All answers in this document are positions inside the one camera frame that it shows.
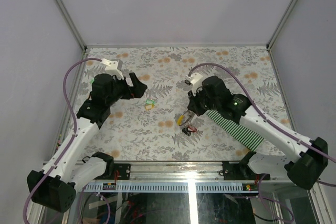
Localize blue slotted cable duct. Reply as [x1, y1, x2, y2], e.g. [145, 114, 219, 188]
[85, 182, 244, 193]

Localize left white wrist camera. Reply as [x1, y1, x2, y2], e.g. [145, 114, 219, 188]
[101, 58, 124, 80]

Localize red tag key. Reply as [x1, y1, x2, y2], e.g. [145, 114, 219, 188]
[187, 125, 197, 132]

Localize aluminium front rail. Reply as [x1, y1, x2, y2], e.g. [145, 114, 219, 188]
[39, 159, 322, 183]

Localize black tag key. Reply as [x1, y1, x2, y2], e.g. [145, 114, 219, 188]
[182, 127, 191, 136]

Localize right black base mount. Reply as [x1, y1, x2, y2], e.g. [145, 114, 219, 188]
[222, 161, 271, 181]

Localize green striped cloth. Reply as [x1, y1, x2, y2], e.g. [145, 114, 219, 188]
[206, 111, 264, 151]

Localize metal key organizer ring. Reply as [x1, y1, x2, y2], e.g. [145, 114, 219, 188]
[176, 110, 196, 130]

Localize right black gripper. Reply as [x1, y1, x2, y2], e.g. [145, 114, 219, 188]
[187, 85, 220, 116]

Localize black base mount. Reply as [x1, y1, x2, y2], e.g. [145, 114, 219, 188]
[222, 161, 271, 181]
[96, 163, 131, 180]

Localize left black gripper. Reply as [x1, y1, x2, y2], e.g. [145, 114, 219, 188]
[107, 73, 147, 107]

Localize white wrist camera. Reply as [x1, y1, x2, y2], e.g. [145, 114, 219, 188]
[184, 72, 204, 96]
[101, 58, 124, 80]

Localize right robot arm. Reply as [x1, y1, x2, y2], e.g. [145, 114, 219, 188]
[185, 73, 328, 190]

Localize yellow tag key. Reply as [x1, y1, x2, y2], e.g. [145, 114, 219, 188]
[145, 104, 154, 110]

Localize light green tag key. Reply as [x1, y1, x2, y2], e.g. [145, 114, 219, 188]
[145, 99, 155, 105]

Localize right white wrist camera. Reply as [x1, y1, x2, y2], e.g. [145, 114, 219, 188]
[184, 72, 204, 96]

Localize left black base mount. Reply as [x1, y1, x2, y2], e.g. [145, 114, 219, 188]
[96, 163, 131, 180]

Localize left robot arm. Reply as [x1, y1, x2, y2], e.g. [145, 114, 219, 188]
[27, 72, 148, 213]

